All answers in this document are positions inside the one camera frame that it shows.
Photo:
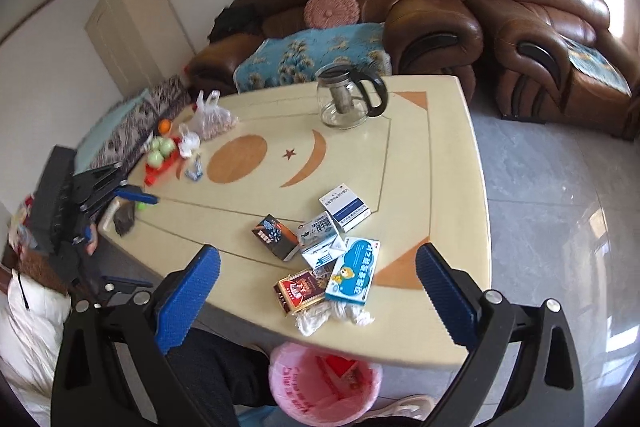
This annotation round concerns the trash bin with pink bag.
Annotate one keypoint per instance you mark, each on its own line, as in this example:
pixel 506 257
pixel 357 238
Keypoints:
pixel 300 387

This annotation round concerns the light blue bear box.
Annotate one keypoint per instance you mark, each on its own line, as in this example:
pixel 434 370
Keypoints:
pixel 352 274

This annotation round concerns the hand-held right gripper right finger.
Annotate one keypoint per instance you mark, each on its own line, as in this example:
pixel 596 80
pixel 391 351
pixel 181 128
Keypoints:
pixel 445 302

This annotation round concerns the dark clothing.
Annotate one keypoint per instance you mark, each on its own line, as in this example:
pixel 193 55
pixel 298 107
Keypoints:
pixel 235 22

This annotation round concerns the dark cigarette box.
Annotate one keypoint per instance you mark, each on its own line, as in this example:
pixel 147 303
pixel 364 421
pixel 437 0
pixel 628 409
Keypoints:
pixel 275 234

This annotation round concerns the brown leather armchair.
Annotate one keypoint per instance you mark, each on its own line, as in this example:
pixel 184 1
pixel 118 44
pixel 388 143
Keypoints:
pixel 545 12

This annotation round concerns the white padded jacket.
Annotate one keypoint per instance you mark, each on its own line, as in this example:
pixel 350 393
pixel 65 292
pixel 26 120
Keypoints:
pixel 35 332

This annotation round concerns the clear plastic bag of nuts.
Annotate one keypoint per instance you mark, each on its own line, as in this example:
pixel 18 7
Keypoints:
pixel 215 122

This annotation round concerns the brown leather sofa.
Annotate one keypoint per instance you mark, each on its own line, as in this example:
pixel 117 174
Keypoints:
pixel 435 27

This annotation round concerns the person's black trouser leg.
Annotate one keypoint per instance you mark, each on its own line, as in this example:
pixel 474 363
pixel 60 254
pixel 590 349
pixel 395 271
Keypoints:
pixel 220 372

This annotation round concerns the blue floral sofa blanket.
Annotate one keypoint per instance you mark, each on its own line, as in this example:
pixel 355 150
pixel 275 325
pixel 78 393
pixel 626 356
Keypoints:
pixel 300 57

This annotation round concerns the small clear plastic bag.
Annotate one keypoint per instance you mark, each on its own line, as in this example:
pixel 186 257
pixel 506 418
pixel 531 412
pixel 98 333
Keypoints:
pixel 189 142

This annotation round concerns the cream wooden cabinet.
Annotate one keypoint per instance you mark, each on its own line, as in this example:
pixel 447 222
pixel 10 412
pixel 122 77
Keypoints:
pixel 135 37

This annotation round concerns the green apple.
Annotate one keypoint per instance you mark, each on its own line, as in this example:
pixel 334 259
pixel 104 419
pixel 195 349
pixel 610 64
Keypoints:
pixel 155 159
pixel 165 146

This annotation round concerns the person's light shoe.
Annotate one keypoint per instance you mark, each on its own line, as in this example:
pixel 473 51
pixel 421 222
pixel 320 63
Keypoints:
pixel 405 407

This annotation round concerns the pink round cushion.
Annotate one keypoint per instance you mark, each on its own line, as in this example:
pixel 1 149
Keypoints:
pixel 332 9

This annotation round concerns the white blue milk carton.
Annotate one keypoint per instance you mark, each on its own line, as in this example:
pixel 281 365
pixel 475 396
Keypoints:
pixel 317 239

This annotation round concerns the white tissue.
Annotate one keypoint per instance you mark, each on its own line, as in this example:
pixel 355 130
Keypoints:
pixel 312 322

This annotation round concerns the grey patterned blanket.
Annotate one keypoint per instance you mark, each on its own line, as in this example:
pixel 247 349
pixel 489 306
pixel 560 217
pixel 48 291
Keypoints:
pixel 145 117

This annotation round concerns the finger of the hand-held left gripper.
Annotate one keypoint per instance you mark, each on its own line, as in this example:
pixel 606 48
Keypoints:
pixel 136 196
pixel 125 281

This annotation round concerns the red plastic tray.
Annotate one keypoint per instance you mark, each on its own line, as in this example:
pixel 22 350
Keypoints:
pixel 160 175

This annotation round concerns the red gold cigarette box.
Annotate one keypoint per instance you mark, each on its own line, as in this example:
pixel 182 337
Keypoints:
pixel 300 289

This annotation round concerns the orange fruit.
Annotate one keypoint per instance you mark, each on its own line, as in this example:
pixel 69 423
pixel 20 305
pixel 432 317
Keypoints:
pixel 165 126

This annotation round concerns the blue white wrapper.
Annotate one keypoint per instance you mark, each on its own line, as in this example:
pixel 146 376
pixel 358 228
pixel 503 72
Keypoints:
pixel 194 171

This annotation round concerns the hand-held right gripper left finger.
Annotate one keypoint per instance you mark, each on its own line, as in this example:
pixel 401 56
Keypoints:
pixel 190 302

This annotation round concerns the dark crumpled object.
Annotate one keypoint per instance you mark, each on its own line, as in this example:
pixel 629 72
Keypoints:
pixel 123 219

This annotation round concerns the red paper packet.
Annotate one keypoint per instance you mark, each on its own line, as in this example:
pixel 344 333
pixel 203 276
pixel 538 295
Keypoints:
pixel 345 368

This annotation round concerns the blue armchair seat cloth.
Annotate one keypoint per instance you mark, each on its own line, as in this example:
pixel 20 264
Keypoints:
pixel 595 67

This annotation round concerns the white blue medicine box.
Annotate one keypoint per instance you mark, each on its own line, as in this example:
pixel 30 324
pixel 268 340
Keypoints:
pixel 345 207

